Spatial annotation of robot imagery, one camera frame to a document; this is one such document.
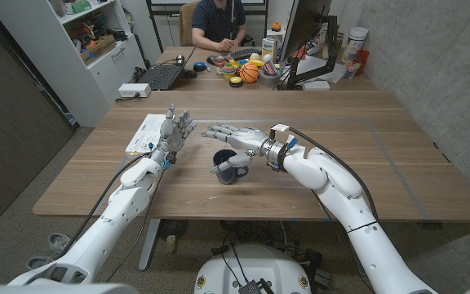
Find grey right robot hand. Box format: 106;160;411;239
201;124;269;175

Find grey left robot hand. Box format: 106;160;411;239
154;103;197;156

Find white printed box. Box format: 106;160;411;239
125;114;167;157

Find white power adapter box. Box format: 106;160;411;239
117;82;153;99

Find flat white box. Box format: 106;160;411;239
302;80;331;91

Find cardboard box with toys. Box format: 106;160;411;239
79;34;118;66

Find dark blue mug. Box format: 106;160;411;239
211;149;249;185

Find black laptop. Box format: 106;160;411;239
137;63;185;91

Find grey tape roll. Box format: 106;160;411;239
258;67;283;87

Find orange basketball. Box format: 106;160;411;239
239;61;260;84

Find colourful stacked cups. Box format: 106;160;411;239
222;63;238;81

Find red snack bag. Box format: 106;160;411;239
262;60;279;78

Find black keyboard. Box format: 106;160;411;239
223;47;267;63

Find white shelf cabinet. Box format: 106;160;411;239
0;0;146;128

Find white drink carton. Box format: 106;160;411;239
261;37;278;63

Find black floor fan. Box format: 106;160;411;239
157;219;190;241

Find white paper sheets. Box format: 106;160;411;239
295;55;346;84

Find brown office chair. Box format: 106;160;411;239
178;2;200;47

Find white table leg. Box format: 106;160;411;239
138;219;162;272

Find person in dark polo shirt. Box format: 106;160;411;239
191;0;247;53

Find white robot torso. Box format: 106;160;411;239
193;243;313;294

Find clear drinking glass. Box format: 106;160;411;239
343;58;362;80

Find black computer monitor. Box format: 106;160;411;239
279;0;334;62

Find white wipes canister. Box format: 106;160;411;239
339;26;370;65

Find white sneaker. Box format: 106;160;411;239
47;232;72;252
25;256;51;271

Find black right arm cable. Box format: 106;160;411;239
287;126;379;224

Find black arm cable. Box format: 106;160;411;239
287;126;379;224
61;153;149;257

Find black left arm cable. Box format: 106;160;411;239
61;153;149;257

